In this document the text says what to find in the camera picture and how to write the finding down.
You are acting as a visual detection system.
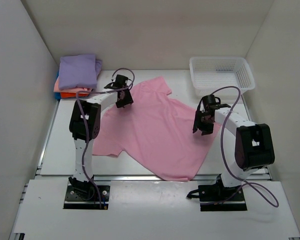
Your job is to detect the pink t-shirt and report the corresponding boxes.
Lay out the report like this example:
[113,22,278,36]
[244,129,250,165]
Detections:
[92,76,221,182]

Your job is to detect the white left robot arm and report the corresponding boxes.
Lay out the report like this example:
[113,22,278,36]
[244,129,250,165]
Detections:
[69,74,134,200]

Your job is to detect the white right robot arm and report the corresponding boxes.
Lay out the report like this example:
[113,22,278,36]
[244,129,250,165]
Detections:
[192,94,275,201]

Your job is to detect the white plastic basket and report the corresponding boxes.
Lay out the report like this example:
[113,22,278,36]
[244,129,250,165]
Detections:
[189,56,255,97]

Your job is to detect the folded salmon t-shirt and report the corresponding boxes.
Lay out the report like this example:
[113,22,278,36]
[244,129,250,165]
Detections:
[53,77,92,94]

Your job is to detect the folded purple t-shirt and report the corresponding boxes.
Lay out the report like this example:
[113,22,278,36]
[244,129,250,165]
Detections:
[58,54,103,90]

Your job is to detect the folded orange t-shirt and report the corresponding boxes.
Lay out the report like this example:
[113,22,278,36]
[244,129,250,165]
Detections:
[60,92,90,99]

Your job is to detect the folded blue t-shirt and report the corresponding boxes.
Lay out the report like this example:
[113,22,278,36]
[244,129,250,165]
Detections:
[53,71,61,101]

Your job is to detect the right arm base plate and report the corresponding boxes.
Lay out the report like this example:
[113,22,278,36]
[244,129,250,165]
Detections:
[186,183,248,212]

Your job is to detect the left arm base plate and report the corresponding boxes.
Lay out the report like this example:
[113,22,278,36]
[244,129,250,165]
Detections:
[63,183,111,210]

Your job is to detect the aluminium table edge rail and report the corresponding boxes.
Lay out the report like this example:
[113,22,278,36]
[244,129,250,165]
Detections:
[36,99,272,183]

